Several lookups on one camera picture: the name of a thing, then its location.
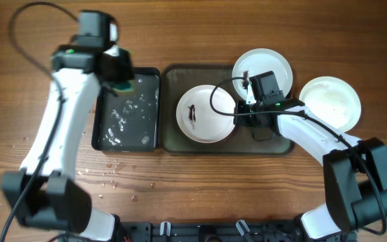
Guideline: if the white plate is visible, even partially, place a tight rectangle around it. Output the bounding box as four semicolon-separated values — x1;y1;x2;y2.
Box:
299;76;361;132
176;85;235;143

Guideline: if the brown serving tray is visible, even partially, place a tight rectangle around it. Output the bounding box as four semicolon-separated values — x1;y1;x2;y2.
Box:
158;64;294;156

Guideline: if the pale blue dirty plate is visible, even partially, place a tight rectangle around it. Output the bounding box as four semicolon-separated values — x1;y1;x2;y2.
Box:
232;48;294;97

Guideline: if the black water tray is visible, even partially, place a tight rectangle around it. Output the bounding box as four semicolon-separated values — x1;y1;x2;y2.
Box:
91;67;161;152

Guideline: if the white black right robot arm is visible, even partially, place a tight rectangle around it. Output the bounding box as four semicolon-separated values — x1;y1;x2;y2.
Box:
234;98;387;240

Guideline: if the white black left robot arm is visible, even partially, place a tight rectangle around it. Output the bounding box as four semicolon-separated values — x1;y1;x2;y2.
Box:
0;44;134;241

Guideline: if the green yellow sponge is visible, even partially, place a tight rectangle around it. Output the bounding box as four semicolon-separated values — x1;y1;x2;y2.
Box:
112;80;134;95

